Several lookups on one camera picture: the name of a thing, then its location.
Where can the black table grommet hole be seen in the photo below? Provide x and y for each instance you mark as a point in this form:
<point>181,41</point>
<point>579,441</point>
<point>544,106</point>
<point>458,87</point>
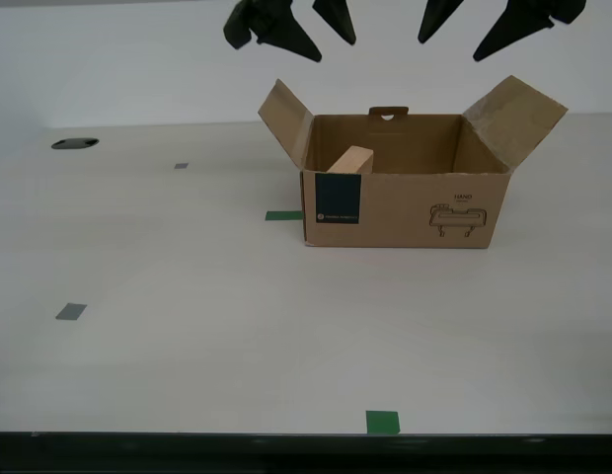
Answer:
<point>74,143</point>

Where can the green tape strip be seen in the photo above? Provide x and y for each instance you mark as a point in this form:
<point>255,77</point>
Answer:
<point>282,215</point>

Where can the gray tape square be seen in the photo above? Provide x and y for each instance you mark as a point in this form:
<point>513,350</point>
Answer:
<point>71,312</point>
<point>181,166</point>

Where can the green tape square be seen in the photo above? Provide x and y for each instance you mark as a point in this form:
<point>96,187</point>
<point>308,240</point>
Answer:
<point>382,422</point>

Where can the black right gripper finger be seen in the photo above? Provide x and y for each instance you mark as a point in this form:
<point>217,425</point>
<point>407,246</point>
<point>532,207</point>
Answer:
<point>436,15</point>
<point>523,22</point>

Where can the light wooden block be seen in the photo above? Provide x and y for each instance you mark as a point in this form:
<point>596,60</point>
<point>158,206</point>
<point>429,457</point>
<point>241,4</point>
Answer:
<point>353,162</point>

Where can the brown cardboard box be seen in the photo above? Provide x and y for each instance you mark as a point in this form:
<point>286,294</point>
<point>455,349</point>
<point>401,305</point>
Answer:
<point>405,207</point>

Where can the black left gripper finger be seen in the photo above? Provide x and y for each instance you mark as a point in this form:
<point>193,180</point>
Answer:
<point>276,29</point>
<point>335,17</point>

